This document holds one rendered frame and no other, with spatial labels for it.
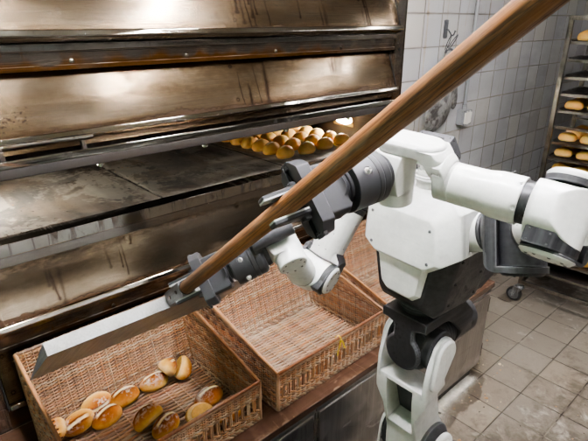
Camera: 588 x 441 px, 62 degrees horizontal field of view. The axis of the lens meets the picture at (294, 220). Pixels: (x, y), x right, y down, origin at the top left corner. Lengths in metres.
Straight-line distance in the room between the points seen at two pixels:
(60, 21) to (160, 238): 0.74
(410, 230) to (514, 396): 1.86
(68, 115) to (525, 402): 2.39
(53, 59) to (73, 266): 0.61
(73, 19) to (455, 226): 1.11
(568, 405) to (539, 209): 2.22
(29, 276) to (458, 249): 1.20
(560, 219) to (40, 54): 1.28
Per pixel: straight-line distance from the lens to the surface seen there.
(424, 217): 1.08
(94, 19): 1.55
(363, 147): 0.57
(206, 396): 1.71
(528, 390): 2.93
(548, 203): 0.76
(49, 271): 1.67
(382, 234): 1.17
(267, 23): 1.86
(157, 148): 1.50
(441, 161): 0.79
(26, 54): 1.51
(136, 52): 1.62
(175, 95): 1.68
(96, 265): 1.70
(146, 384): 1.80
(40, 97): 1.54
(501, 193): 0.76
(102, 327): 1.11
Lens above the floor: 1.75
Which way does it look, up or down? 22 degrees down
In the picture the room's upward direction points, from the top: straight up
